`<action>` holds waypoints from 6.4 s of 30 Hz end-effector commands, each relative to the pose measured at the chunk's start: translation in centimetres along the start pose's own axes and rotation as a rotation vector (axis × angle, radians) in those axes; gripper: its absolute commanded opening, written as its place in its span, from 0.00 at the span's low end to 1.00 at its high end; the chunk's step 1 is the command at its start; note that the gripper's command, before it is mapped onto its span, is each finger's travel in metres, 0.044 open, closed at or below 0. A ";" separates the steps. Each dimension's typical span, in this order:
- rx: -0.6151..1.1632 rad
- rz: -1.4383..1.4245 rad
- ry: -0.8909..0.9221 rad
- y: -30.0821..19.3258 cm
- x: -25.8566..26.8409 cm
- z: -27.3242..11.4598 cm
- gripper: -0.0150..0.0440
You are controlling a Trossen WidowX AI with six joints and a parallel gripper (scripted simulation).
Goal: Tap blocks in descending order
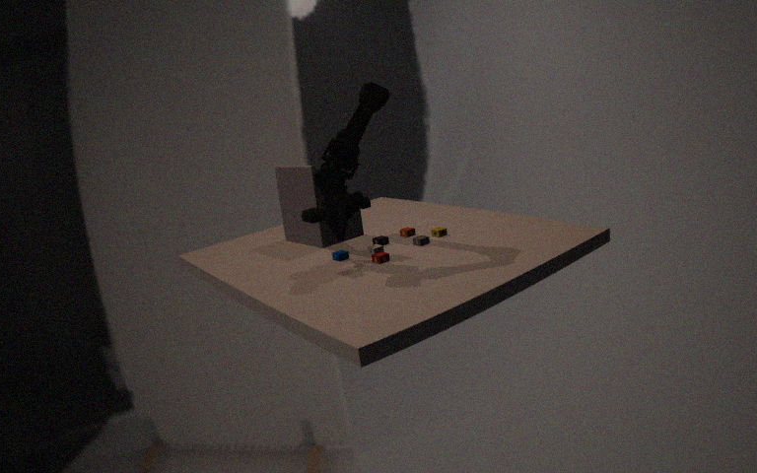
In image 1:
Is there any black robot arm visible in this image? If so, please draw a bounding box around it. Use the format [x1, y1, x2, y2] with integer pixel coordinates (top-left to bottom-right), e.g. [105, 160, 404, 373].
[314, 82, 390, 215]

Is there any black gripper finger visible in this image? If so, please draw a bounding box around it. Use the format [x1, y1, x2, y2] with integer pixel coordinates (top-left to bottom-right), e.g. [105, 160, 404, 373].
[324, 217, 341, 241]
[336, 212, 355, 240]

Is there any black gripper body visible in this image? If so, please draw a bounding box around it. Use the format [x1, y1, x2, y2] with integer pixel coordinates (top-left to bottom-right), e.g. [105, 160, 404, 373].
[302, 182, 371, 223]

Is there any blue block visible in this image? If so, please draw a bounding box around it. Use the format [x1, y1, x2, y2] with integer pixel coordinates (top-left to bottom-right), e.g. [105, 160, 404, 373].
[332, 250, 349, 262]

